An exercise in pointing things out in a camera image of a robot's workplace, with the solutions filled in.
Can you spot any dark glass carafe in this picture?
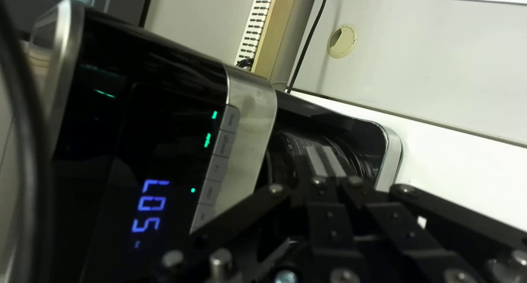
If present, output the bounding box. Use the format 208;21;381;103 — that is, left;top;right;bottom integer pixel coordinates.
263;128;381;190

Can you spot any black and silver coffeemaker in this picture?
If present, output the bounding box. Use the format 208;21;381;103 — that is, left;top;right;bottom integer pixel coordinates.
0;0;403;283

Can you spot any white perforated strip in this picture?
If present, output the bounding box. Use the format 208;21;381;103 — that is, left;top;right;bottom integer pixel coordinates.
234;0;276;68

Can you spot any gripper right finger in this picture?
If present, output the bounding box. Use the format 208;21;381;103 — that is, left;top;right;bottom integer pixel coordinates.
324;145;527;283

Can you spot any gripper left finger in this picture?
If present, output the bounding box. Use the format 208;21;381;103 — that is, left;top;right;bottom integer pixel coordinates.
152;145;358;283

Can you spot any light wooden board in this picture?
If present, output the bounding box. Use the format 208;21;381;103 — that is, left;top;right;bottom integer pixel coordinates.
251;0;299;80

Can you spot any round beige cable grommet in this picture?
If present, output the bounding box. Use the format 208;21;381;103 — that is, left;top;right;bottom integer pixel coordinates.
327;25;358;59

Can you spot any black cable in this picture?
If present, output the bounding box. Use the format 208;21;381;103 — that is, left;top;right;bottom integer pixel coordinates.
286;0;331;93

